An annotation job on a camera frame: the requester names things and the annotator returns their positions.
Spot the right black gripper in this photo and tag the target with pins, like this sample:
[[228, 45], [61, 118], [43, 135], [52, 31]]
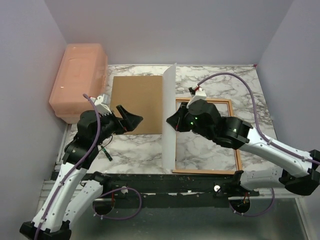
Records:
[[176, 120]]

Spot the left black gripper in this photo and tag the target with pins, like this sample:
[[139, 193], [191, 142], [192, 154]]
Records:
[[130, 121]]

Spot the brown cardboard backing board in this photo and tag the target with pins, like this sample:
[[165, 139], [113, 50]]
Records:
[[142, 96]]

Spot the mountain landscape photo print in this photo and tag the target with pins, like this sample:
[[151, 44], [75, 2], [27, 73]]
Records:
[[168, 109]]

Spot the orange wooden picture frame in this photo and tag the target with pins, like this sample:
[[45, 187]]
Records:
[[197, 155]]

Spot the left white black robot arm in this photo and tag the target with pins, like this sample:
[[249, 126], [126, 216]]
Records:
[[62, 208]]

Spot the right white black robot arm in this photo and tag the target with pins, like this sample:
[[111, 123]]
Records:
[[295, 170]]

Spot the small black green connector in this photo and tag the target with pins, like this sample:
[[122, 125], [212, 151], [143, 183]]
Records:
[[106, 153]]

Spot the pink translucent plastic box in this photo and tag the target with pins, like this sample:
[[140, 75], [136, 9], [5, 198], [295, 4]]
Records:
[[82, 71]]

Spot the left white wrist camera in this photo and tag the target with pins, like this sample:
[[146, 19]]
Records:
[[100, 103]]

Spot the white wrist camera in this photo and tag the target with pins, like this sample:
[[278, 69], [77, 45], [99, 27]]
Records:
[[100, 103], [197, 93]]

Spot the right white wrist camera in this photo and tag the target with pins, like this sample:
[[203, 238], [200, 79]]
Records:
[[197, 93]]

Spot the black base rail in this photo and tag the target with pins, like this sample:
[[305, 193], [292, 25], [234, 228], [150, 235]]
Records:
[[129, 191]]

